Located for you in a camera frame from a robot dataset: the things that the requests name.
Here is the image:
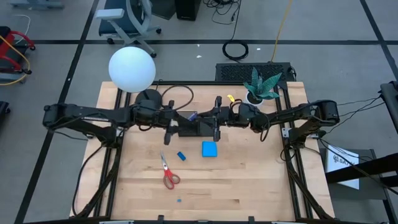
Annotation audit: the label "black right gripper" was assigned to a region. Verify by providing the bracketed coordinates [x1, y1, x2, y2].
[198, 96, 242, 142]

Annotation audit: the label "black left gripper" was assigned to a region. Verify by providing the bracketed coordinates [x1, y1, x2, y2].
[139, 100, 200, 146]

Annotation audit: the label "blue sticky note pad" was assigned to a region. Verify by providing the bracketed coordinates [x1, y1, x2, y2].
[201, 141, 218, 158]

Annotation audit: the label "red-handled scissors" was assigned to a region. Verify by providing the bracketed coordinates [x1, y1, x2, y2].
[160, 151, 181, 190]

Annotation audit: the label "black mesh desk organizer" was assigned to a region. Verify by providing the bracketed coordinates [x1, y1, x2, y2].
[177, 110, 220, 138]

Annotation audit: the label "black perforated metal panel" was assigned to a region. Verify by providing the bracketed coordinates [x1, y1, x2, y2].
[215, 62, 295, 83]

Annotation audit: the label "snake plant in white pot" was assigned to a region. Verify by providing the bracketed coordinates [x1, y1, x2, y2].
[242, 67, 283, 106]

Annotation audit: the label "white globe lamp black base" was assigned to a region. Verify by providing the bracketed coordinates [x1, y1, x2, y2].
[108, 45, 163, 109]

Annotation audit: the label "black computer tower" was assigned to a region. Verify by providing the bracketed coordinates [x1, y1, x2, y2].
[174, 0, 202, 22]

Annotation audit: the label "white paper sign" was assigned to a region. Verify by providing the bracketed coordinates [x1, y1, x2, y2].
[326, 144, 361, 190]

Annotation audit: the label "black beam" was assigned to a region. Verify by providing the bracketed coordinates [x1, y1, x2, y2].
[325, 152, 398, 187]

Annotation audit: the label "dark grey stand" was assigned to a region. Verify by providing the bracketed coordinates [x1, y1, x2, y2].
[320, 148, 389, 200]

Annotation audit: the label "red cart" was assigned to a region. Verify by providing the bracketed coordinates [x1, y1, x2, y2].
[0, 26, 37, 86]

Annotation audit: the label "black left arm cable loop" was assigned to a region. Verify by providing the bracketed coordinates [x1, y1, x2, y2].
[161, 84, 194, 111]

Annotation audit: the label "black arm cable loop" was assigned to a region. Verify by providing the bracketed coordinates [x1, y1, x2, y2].
[259, 113, 271, 142]
[161, 84, 194, 111]

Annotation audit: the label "black aluminium table frame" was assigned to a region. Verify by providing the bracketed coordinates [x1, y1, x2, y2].
[70, 80, 335, 224]

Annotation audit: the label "black right arm cable loop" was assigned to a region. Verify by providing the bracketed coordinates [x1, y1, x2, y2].
[259, 113, 271, 142]

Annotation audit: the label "black coiled cable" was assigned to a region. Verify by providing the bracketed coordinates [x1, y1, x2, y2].
[221, 0, 249, 62]

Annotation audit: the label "black tangled cable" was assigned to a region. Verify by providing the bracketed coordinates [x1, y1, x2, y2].
[203, 0, 242, 26]

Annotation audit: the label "yellow hanging cable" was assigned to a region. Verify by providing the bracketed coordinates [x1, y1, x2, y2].
[270, 0, 294, 63]

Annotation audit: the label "blue office chair grey frame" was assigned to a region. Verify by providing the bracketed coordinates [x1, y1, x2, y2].
[95, 0, 162, 58]

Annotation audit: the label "black power cable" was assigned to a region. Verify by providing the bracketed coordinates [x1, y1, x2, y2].
[72, 144, 108, 217]

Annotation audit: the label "yellow hose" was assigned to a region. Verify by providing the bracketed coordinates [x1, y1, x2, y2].
[0, 34, 31, 86]

